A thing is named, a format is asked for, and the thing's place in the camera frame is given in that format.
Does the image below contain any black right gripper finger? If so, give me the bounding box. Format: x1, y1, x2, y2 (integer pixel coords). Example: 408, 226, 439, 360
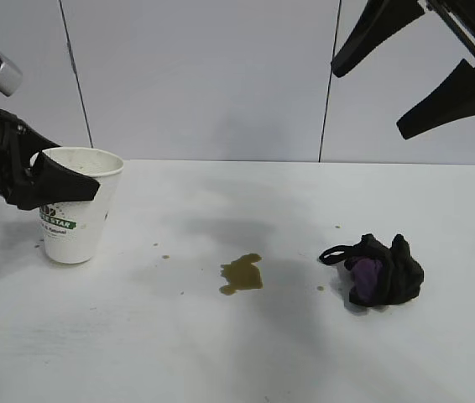
395, 58, 475, 140
330, 0, 427, 79

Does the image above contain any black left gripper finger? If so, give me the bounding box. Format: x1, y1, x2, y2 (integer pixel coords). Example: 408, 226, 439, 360
13, 122, 61, 167
8, 150, 101, 210

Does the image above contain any white paper coffee cup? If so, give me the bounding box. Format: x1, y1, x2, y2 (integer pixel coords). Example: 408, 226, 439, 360
38, 145, 125, 264

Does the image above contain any black and purple cloth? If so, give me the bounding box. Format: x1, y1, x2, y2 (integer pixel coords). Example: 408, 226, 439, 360
318, 233, 425, 308

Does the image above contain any brown coffee spill puddle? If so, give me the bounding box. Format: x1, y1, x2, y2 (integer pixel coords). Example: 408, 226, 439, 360
218, 253, 265, 296

